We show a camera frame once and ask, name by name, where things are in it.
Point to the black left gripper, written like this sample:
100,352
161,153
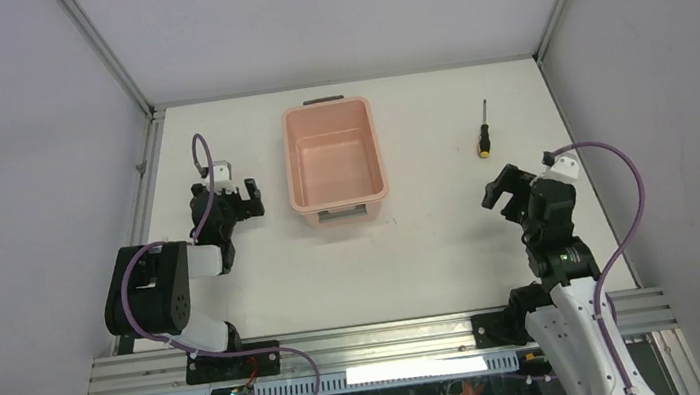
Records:
246,208

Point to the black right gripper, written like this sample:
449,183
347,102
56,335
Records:
510,180

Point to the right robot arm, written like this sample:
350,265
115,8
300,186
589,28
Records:
565,312

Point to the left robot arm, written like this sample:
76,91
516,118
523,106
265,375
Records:
149,294

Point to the black yellow screwdriver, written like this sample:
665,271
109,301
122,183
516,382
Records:
484,141

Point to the pink plastic bin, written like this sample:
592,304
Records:
334,165

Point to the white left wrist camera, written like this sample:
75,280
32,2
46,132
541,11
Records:
219,174

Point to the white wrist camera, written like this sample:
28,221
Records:
219,174
562,168

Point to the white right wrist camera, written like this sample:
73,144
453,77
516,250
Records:
562,168

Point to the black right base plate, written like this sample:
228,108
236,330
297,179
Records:
502,328

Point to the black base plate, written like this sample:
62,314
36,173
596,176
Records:
502,328
231,364

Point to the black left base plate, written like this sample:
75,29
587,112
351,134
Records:
231,364

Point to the white slotted cable duct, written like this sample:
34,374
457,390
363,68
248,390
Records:
388,374

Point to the aluminium frame rail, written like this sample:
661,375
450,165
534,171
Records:
331,350

